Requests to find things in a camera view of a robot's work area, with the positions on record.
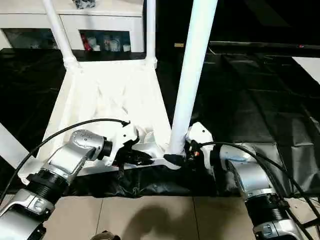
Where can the white plastic table top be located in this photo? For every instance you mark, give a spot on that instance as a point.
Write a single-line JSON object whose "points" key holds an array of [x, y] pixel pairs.
{"points": [[110, 95]]}

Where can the white plastic table leg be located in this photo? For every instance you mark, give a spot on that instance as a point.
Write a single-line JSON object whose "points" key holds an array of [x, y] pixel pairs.
{"points": [[150, 30], [61, 35], [12, 146], [192, 70]]}

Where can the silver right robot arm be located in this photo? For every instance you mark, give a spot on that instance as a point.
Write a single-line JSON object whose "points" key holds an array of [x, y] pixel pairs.
{"points": [[250, 175]]}

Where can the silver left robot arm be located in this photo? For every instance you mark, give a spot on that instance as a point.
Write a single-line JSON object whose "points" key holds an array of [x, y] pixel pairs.
{"points": [[70, 157]]}

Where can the black mat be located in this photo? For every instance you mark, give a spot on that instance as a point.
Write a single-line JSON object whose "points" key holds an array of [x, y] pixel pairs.
{"points": [[240, 115]]}

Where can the grey robot foot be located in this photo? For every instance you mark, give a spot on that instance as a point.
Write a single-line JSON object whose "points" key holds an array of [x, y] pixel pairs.
{"points": [[105, 236]]}

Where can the small yellow tag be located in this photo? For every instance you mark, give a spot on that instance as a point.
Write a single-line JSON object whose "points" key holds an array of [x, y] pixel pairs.
{"points": [[179, 45]]}

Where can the white flat board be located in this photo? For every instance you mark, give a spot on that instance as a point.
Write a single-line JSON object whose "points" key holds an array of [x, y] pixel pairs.
{"points": [[307, 67]]}

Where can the white cabinet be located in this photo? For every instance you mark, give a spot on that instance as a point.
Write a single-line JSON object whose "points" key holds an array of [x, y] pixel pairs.
{"points": [[70, 22]]}

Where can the grey object on cabinet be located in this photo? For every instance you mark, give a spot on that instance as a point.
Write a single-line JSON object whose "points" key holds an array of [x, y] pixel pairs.
{"points": [[84, 3]]}

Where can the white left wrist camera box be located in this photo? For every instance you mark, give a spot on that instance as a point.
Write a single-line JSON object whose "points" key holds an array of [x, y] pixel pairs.
{"points": [[122, 140]]}

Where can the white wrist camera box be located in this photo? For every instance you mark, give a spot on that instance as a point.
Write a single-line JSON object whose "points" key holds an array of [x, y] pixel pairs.
{"points": [[201, 134], [122, 140]]}

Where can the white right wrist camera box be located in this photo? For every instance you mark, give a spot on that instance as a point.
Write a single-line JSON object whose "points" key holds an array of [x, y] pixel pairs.
{"points": [[201, 134]]}

